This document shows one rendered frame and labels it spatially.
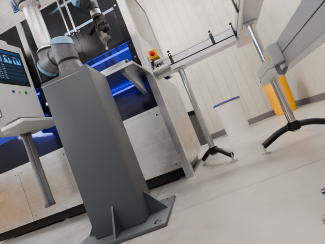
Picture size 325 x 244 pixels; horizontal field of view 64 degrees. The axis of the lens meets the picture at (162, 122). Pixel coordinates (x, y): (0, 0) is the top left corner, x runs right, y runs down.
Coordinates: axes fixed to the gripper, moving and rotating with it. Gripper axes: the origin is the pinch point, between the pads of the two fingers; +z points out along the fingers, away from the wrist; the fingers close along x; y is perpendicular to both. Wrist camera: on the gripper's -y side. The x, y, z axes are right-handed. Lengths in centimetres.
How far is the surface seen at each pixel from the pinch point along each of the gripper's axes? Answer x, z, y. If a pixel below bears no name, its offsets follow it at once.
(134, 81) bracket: 9.4, 31.5, 7.6
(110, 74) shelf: -9.1, 26.1, 0.0
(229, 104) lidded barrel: 322, 50, 60
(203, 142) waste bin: 345, 96, -13
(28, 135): 8, 34, -93
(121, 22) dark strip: 29.3, -24.1, 9.3
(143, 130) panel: 31, 65, -7
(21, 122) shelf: -28, 35, -62
